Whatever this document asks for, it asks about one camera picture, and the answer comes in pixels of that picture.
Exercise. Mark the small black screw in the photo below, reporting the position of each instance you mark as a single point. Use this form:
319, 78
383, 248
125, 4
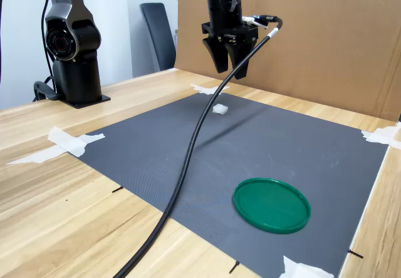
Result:
117, 189
355, 254
234, 267

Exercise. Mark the small white plastic terminal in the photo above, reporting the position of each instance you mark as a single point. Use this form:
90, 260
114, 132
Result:
220, 109

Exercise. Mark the white masking tape cross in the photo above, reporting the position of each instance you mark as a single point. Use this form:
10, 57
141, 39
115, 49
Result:
200, 89
297, 270
70, 143
380, 137

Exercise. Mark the dark grey mat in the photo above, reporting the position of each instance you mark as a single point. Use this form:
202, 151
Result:
250, 152

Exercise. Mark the round green lid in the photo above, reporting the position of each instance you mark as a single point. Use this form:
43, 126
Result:
272, 206

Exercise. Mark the dark grey chair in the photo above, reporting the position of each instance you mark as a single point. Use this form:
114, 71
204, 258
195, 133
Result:
156, 33

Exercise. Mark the brown cardboard partition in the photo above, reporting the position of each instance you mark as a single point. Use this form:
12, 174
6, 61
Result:
329, 40

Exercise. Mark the black table clamp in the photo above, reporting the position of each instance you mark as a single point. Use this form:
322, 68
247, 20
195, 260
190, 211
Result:
42, 91

